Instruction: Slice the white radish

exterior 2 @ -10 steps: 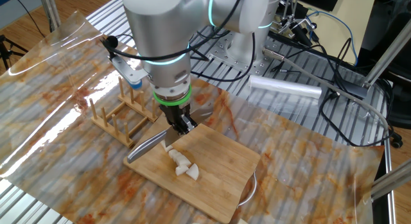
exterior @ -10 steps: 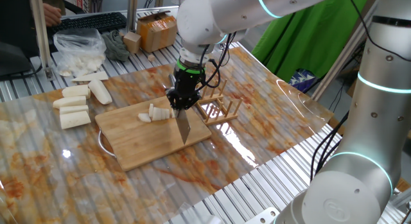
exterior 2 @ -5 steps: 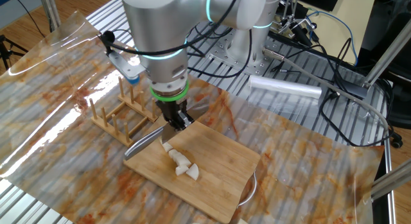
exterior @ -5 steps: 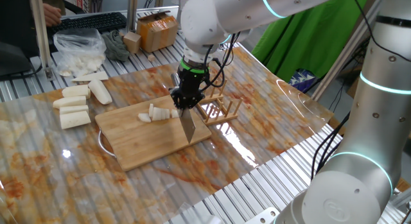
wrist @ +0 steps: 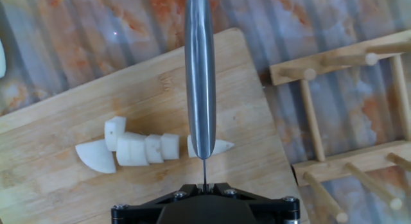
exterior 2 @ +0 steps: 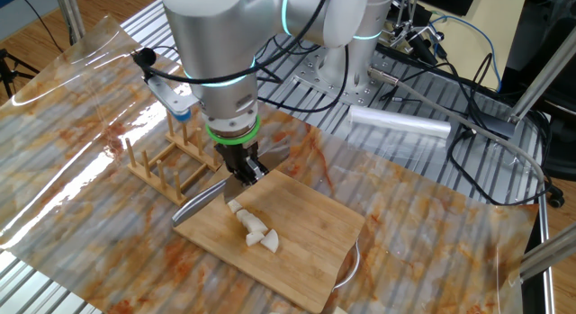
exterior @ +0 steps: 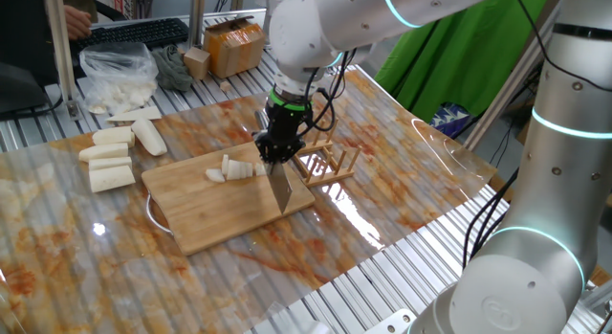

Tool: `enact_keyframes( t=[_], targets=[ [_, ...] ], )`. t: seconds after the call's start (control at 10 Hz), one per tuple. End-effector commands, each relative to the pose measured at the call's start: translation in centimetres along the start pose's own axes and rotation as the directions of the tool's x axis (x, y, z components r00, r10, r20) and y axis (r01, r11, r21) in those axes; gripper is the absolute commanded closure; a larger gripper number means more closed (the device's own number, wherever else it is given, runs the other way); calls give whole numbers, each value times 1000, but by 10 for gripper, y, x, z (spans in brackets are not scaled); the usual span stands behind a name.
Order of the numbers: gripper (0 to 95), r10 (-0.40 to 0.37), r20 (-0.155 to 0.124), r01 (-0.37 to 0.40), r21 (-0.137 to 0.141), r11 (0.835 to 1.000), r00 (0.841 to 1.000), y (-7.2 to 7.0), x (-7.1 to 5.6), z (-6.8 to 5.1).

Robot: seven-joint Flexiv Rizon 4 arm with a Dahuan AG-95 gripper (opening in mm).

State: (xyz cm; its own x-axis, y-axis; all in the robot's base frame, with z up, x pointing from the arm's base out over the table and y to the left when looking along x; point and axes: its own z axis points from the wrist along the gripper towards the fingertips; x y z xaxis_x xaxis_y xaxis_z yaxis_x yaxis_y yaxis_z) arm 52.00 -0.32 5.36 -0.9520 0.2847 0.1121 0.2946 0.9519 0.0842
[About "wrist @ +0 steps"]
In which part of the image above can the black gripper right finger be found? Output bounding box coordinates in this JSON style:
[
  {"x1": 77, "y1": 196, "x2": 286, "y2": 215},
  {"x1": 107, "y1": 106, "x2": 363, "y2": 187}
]
[{"x1": 213, "y1": 183, "x2": 301, "y2": 224}]

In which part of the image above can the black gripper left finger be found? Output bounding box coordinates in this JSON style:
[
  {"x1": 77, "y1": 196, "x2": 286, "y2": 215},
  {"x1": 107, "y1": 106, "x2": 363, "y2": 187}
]
[{"x1": 110, "y1": 184, "x2": 197, "y2": 224}]

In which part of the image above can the steel cleaver knife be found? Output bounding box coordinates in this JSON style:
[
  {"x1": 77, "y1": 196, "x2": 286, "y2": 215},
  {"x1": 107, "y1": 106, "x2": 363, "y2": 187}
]
[{"x1": 184, "y1": 0, "x2": 216, "y2": 193}]

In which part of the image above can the small white radish slice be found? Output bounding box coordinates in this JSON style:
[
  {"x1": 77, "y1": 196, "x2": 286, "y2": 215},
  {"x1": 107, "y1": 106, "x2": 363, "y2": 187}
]
[{"x1": 75, "y1": 139, "x2": 117, "y2": 175}]

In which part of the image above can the rounded white radish piece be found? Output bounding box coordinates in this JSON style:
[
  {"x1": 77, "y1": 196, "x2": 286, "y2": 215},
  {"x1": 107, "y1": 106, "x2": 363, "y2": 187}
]
[{"x1": 0, "y1": 39, "x2": 7, "y2": 79}]

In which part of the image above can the wooden peg rack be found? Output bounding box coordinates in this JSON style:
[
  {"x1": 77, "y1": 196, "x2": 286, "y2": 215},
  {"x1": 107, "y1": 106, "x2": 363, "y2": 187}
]
[{"x1": 269, "y1": 28, "x2": 411, "y2": 224}]

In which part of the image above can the wooden cutting board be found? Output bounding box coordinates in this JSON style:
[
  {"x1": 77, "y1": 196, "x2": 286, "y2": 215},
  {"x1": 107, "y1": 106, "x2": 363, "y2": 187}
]
[{"x1": 0, "y1": 27, "x2": 311, "y2": 224}]

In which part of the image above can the marble pattern plastic sheet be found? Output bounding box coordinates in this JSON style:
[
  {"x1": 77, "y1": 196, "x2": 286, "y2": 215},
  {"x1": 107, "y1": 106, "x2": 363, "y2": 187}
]
[{"x1": 0, "y1": 0, "x2": 411, "y2": 224}]

